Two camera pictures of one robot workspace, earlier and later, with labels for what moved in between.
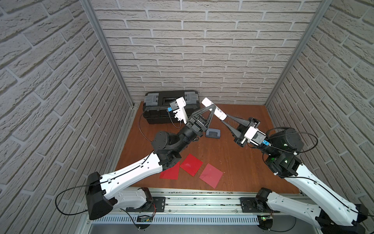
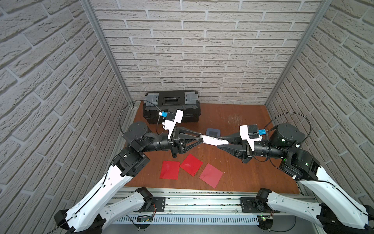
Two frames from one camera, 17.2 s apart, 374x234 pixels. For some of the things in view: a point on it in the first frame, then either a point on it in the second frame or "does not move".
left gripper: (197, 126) → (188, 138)
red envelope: (171, 173) does not move
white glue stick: (219, 113) → (213, 141)
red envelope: (191, 165) does not move
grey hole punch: (213, 133) does not move
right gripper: (240, 139) → (240, 151)
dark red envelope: (211, 176) does not move
